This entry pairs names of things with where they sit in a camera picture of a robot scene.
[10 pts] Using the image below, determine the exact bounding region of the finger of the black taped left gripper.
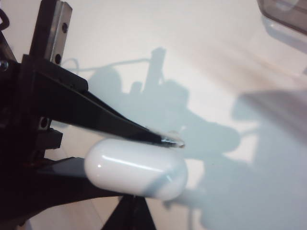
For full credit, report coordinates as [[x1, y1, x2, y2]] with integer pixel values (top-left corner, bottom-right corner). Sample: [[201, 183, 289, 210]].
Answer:
[[23, 55, 186, 148]]

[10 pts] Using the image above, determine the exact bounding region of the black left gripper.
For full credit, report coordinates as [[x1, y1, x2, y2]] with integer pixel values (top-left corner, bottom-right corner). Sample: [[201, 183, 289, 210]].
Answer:
[[0, 0, 74, 173]]

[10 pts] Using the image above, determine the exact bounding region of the white earphone charging case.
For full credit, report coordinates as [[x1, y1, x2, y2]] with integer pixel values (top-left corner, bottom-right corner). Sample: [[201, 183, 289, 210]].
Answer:
[[85, 138, 188, 201]]

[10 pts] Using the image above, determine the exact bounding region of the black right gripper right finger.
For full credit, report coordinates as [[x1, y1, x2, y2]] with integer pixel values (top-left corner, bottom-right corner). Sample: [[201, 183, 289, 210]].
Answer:
[[134, 195, 157, 230]]

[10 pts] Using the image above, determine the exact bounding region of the clear plastic container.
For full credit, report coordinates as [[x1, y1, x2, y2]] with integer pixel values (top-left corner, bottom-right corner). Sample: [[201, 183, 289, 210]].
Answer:
[[256, 0, 307, 32]]

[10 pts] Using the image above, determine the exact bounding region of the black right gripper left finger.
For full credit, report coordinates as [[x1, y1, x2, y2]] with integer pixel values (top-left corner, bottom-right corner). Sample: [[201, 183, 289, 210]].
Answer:
[[105, 194, 138, 230]]

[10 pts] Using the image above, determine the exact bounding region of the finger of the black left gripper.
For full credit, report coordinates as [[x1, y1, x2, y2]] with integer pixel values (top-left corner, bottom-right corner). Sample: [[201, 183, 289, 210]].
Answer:
[[0, 157, 136, 216]]

